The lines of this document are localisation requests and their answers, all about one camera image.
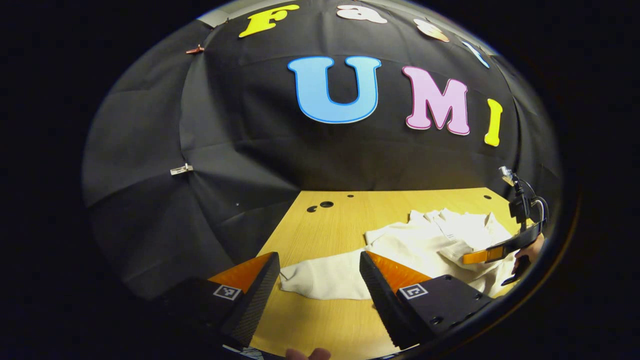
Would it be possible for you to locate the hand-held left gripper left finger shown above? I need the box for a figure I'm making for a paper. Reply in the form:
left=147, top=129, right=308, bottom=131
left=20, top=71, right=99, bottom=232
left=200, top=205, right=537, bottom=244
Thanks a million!
left=152, top=252, right=281, bottom=349

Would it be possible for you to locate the cream white sweatshirt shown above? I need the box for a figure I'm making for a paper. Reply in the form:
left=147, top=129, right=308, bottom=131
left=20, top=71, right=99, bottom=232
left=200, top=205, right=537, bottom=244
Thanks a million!
left=279, top=207, right=523, bottom=301

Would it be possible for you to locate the black backdrop cloth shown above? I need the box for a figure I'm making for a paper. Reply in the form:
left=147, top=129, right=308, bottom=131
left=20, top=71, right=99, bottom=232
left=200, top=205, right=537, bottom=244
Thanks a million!
left=82, top=0, right=563, bottom=301

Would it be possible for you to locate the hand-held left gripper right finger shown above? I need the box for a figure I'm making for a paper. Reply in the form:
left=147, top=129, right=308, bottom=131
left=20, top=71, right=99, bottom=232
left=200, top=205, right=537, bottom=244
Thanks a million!
left=359, top=251, right=496, bottom=351

